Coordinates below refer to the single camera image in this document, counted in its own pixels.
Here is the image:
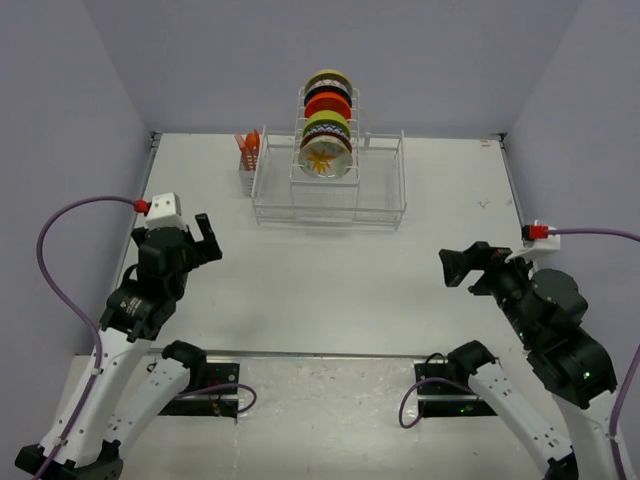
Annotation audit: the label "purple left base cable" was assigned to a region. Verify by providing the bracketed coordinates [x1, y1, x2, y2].
[174, 383, 258, 415]

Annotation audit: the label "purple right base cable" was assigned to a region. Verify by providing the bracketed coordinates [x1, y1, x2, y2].
[398, 376, 474, 429]

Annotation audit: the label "orange plastic spoon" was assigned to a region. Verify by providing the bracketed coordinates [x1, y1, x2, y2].
[245, 129, 261, 156]

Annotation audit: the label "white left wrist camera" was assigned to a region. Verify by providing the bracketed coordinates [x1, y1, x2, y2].
[145, 192, 187, 231]

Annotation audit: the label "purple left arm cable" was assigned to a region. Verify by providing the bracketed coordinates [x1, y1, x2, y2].
[30, 196, 151, 476]

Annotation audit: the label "lime green bowl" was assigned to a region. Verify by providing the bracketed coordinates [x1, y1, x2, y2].
[303, 110, 351, 138]

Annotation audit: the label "red patterned bowl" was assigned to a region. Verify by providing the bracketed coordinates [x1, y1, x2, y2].
[300, 124, 353, 152]

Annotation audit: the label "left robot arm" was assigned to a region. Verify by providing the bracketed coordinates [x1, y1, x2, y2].
[15, 214, 222, 479]

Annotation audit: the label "yellow rimmed patterned bowl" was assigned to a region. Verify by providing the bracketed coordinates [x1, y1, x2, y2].
[304, 69, 353, 95]

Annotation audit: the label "blue triangle patterned bowl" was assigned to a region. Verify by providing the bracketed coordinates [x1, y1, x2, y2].
[304, 82, 352, 106]

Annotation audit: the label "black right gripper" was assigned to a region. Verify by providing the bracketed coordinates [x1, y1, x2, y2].
[438, 238, 542, 343]

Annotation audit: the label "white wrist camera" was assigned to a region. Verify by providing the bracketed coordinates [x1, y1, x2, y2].
[145, 192, 187, 231]
[505, 220, 561, 263]

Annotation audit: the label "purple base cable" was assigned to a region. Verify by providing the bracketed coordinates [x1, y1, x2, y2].
[174, 383, 258, 415]
[398, 376, 474, 429]

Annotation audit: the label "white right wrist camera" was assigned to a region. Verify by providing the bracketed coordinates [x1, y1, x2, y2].
[505, 220, 561, 263]

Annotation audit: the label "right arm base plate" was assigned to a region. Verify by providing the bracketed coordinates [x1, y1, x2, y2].
[414, 354, 496, 418]

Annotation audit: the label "white wire dish rack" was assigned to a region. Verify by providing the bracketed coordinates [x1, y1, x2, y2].
[251, 90, 407, 230]

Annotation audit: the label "white bowl orange flower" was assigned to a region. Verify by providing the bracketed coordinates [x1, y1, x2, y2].
[298, 137, 353, 179]

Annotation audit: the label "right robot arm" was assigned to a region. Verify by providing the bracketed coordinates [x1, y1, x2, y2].
[439, 242, 625, 479]

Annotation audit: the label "orange plastic fork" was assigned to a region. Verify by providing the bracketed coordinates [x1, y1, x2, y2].
[234, 134, 248, 155]

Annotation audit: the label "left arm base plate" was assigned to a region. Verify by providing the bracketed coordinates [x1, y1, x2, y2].
[159, 360, 240, 419]

